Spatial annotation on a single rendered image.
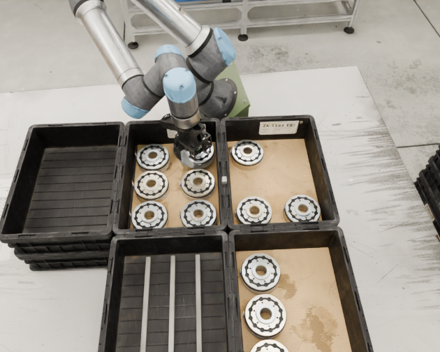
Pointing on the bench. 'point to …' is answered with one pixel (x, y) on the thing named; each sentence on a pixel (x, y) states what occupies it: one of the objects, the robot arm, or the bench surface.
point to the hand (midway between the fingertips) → (190, 157)
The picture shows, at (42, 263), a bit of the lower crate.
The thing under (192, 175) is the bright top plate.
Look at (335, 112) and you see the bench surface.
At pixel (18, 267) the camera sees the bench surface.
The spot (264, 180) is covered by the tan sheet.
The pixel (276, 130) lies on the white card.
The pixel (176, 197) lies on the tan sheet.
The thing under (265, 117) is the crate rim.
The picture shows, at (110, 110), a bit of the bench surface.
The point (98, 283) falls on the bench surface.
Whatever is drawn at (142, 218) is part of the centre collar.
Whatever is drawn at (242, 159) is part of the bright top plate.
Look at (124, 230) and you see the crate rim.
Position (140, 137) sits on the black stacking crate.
